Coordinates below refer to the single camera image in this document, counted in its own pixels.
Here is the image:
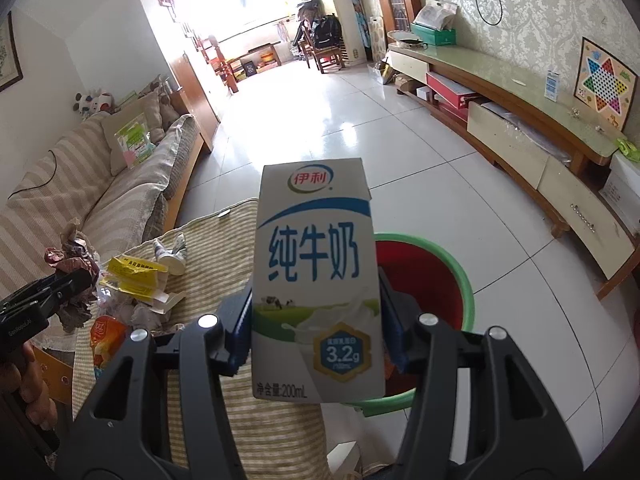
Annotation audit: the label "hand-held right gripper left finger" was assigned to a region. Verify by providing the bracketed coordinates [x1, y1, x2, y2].
[52, 280, 254, 480]

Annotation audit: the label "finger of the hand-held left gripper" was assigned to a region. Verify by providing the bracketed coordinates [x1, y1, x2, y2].
[30, 269, 99, 313]

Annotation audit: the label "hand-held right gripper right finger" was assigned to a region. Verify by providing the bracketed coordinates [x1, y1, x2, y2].
[377, 267, 603, 480]

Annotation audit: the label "grey-brown paper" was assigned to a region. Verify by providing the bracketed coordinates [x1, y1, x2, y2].
[42, 219, 102, 332]

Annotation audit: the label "yellow packet box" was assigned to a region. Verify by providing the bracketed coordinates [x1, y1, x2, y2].
[100, 255, 171, 306]

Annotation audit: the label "red bin with green rim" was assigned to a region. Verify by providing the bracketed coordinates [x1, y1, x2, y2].
[320, 232, 476, 418]

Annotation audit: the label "white milk carton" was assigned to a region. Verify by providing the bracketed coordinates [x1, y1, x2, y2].
[251, 157, 387, 403]

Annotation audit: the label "person's left hand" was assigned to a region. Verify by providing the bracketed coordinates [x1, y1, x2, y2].
[0, 342, 59, 433]

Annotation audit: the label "clear plastic wrap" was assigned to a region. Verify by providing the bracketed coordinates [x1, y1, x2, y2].
[97, 285, 166, 332]

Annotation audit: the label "orange snack packet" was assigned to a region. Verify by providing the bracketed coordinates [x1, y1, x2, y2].
[90, 316, 129, 381]

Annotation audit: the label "white cardboard piece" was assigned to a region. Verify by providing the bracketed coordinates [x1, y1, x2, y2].
[149, 290, 186, 316]

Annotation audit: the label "striped table cloth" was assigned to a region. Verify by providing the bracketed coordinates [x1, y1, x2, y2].
[30, 199, 346, 480]

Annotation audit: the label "white squeeze tube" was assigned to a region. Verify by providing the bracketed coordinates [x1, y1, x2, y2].
[165, 234, 188, 276]

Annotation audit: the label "striped beige sofa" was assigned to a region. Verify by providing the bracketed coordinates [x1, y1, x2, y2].
[0, 110, 216, 301]

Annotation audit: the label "green snack bag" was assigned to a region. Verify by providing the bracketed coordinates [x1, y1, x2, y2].
[114, 114, 157, 170]

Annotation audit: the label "plush cow toy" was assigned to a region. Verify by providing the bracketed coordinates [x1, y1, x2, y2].
[72, 89, 116, 120]

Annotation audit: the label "beige cushion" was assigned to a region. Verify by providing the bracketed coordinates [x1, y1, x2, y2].
[102, 94, 167, 177]

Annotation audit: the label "brown plush toy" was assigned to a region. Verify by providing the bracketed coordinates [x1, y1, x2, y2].
[142, 76, 176, 143]

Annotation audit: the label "wooden TV cabinet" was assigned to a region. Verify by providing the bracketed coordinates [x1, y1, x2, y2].
[387, 42, 640, 301]

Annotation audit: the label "wooden sideboard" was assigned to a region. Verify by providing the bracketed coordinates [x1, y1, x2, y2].
[169, 50, 221, 127]

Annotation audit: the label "framed picture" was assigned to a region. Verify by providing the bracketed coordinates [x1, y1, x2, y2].
[0, 25, 24, 93]

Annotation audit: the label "brown cardboard box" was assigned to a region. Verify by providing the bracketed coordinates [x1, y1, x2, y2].
[395, 74, 426, 96]

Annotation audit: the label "red flat box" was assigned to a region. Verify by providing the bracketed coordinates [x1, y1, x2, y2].
[426, 72, 478, 110]

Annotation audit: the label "wooden dining chairs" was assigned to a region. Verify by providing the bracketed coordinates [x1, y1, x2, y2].
[200, 35, 241, 94]

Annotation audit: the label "low wooden table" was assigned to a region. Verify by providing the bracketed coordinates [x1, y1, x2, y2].
[227, 45, 281, 81]

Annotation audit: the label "white cardboard box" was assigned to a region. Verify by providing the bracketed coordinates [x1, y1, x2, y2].
[599, 152, 640, 238]

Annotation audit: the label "wooden chair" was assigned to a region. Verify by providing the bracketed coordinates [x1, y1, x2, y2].
[300, 20, 347, 74]

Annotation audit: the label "round metal tray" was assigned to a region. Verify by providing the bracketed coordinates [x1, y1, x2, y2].
[387, 30, 430, 51]

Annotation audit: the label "green box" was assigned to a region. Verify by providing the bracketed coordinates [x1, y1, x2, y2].
[411, 24, 457, 47]

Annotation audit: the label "black backpack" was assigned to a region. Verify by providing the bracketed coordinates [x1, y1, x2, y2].
[312, 15, 342, 46]

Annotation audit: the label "white plastic bag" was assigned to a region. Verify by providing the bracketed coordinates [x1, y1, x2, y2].
[412, 1, 459, 31]

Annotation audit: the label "checkers game board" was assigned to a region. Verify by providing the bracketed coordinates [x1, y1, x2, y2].
[572, 37, 639, 131]

